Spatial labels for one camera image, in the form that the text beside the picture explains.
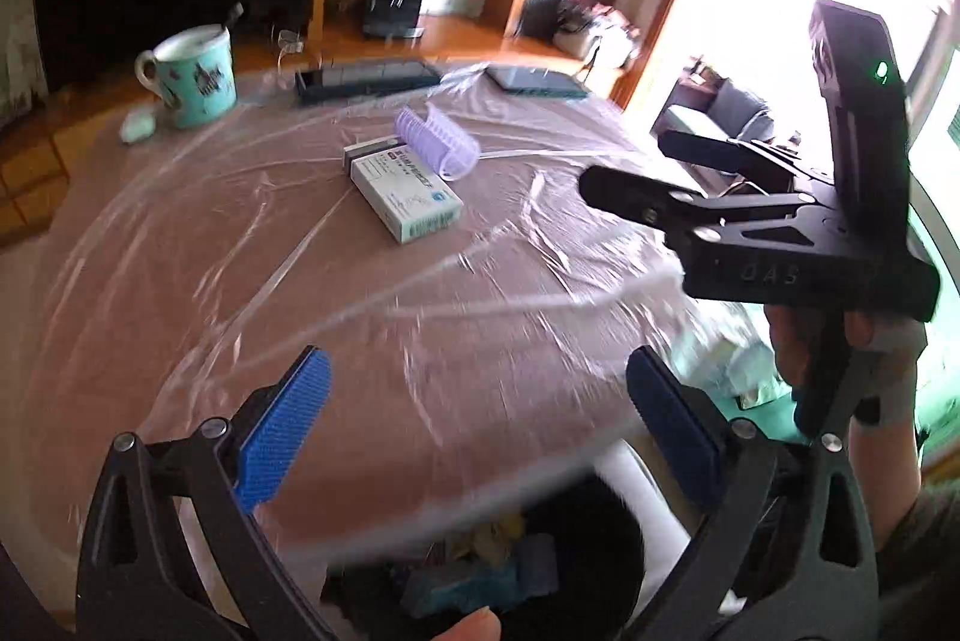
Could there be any purple hair roller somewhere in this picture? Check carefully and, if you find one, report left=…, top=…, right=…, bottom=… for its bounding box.
left=394, top=103, right=481, bottom=181

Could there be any pile of bags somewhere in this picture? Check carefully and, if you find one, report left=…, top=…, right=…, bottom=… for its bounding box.
left=517, top=0, right=642, bottom=68

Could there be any grey sofa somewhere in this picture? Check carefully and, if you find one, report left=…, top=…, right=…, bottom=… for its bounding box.
left=651, top=75, right=777, bottom=151

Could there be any blue packet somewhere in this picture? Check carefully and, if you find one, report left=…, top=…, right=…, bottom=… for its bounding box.
left=401, top=532, right=562, bottom=618

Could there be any person's right hand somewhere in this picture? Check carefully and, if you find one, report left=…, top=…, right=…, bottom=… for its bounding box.
left=765, top=303, right=929, bottom=436

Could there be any black rectangular tray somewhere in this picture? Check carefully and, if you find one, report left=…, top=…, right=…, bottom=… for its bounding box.
left=294, top=58, right=443, bottom=106

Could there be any long white carton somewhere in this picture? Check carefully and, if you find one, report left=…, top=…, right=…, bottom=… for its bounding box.
left=349, top=146, right=464, bottom=246

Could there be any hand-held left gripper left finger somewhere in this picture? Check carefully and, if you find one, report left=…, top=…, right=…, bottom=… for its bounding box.
left=75, top=345, right=338, bottom=641

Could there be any teal patterned mug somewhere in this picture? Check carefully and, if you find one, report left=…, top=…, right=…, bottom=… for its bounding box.
left=135, top=25, right=237, bottom=130

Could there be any black bin with items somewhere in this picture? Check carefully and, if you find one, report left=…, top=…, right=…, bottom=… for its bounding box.
left=322, top=472, right=650, bottom=641

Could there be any wooden low cabinet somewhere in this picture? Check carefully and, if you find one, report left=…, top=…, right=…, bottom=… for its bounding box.
left=225, top=11, right=627, bottom=95

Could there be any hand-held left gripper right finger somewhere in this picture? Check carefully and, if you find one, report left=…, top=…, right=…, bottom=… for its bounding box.
left=625, top=345, right=880, bottom=641

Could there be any small black box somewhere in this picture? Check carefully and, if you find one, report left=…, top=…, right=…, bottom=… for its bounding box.
left=343, top=136, right=402, bottom=173

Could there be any teal tablet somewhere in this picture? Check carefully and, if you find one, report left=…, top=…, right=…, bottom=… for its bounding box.
left=484, top=64, right=593, bottom=100

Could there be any person's left hand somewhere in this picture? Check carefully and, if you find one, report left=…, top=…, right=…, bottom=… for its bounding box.
left=431, top=607, right=502, bottom=641

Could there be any white trash bin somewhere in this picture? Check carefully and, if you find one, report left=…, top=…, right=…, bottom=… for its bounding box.
left=322, top=442, right=740, bottom=641

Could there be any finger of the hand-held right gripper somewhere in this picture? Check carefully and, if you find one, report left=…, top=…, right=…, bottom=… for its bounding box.
left=579, top=163, right=820, bottom=246
left=658, top=129, right=835, bottom=197

